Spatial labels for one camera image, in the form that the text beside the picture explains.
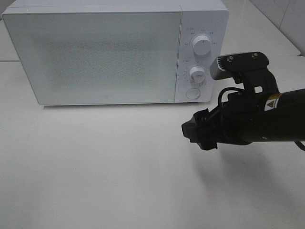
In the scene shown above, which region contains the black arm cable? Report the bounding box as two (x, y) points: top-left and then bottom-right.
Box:
(204, 87), (305, 151)

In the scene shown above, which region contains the white microwave oven body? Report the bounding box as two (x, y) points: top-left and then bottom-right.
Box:
(1, 0), (229, 104)

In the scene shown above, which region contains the upper white power knob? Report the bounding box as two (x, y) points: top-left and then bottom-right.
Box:
(192, 35), (211, 56)

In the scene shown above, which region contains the white timer knob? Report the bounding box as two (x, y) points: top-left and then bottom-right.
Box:
(189, 66), (206, 83)

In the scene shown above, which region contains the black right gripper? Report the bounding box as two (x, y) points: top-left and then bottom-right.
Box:
(182, 92), (267, 151)

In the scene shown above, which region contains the white microwave door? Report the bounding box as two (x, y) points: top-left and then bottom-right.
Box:
(3, 12), (181, 105)

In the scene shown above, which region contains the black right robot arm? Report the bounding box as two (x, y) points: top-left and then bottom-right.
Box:
(182, 87), (305, 150)

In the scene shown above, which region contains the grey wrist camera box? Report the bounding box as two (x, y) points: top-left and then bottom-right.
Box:
(210, 52), (279, 94)

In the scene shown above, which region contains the round white door button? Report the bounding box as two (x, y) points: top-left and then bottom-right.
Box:
(186, 88), (201, 100)

